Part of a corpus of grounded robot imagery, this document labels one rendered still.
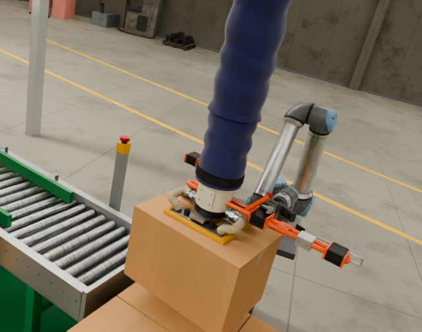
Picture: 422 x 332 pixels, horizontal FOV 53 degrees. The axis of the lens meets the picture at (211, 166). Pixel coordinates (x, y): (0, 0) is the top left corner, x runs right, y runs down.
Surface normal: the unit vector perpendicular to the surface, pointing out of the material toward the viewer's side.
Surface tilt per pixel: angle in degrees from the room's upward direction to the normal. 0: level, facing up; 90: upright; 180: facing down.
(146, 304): 0
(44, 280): 90
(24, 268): 90
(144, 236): 90
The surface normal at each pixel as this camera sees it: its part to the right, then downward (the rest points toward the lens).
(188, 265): -0.57, 0.21
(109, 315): 0.22, -0.90
